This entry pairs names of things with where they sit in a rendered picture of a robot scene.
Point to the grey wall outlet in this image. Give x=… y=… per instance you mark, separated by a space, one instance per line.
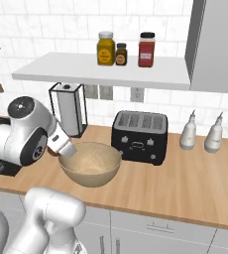
x=106 y=92
x=91 y=91

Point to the white wall shelf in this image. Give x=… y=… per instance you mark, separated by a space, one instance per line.
x=86 y=67

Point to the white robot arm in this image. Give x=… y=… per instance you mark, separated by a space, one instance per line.
x=18 y=139

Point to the small brown jar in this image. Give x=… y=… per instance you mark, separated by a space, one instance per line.
x=121 y=57

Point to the grey wall cabinet door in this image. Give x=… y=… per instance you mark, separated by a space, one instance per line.
x=221 y=46

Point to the narrow grey drawer front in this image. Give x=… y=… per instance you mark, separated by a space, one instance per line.
x=97 y=216

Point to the red jar with black lid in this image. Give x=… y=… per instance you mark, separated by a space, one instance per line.
x=146 y=53

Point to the grey base cabinet door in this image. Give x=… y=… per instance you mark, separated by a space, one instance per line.
x=159 y=246
x=91 y=239

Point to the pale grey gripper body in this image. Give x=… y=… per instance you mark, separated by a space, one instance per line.
x=68 y=149

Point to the grey base cabinet front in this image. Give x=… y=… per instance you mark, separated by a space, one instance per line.
x=10 y=203

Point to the grey wall cabinet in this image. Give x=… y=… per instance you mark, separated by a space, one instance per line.
x=194 y=39

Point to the wide grey drawer front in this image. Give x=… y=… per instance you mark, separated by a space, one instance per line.
x=188 y=231

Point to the black toaster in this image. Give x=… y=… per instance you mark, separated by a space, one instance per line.
x=139 y=142

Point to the yellow jar with silver lid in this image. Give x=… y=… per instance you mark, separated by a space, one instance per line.
x=105 y=51

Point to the tan round basket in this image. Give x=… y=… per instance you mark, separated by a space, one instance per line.
x=89 y=165

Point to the white squeeze bottle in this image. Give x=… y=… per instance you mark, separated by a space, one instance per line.
x=213 y=139
x=188 y=135

